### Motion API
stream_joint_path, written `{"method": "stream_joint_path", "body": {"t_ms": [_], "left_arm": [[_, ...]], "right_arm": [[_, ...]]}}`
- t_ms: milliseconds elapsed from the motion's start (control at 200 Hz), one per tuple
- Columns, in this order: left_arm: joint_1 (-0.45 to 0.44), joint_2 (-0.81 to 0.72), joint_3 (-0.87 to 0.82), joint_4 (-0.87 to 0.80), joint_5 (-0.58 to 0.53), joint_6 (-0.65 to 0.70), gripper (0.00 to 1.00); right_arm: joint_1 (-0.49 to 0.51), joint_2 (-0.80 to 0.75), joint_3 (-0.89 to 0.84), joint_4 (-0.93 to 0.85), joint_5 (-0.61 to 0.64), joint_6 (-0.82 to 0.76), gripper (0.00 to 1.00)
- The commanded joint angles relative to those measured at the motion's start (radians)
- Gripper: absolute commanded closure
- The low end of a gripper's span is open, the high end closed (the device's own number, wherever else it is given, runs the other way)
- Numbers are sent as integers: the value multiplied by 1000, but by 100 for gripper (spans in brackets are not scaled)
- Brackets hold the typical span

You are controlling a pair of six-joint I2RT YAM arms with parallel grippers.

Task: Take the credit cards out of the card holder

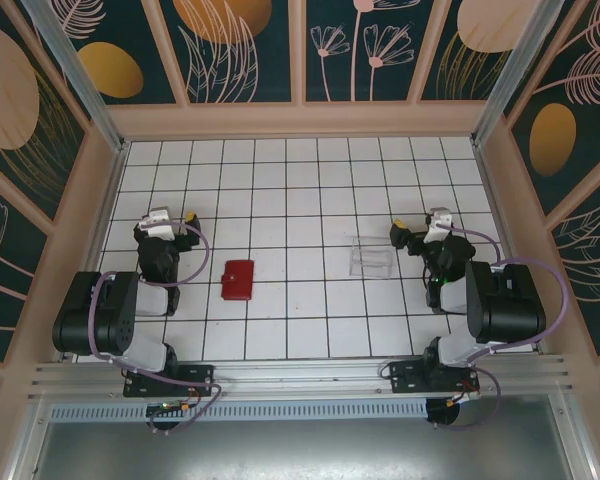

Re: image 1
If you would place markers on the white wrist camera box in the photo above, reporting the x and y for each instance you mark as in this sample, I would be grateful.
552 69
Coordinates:
439 225
159 225

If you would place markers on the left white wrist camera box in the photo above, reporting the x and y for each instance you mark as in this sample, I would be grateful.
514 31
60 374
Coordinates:
159 225

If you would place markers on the aluminium mounting rail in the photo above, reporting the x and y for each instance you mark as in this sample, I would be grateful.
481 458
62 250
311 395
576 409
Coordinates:
305 372

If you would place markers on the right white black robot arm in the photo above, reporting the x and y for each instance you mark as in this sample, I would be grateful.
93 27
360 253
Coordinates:
510 310

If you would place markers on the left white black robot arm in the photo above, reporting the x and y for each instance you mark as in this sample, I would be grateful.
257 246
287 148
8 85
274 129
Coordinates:
95 325

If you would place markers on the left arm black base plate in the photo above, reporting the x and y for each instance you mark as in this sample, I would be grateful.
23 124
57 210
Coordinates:
200 380

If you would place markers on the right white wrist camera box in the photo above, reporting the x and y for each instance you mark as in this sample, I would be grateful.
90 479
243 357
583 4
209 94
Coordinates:
439 225

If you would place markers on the grey metal sheet panel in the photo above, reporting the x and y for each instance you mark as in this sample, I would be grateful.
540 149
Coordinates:
300 450

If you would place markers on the red card holder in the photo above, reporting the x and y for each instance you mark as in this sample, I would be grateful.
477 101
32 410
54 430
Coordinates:
237 281

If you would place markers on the aluminium corner post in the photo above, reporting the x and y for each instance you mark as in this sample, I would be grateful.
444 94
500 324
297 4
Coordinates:
75 65
520 65

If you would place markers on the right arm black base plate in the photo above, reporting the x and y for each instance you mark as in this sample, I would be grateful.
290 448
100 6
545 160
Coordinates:
405 380

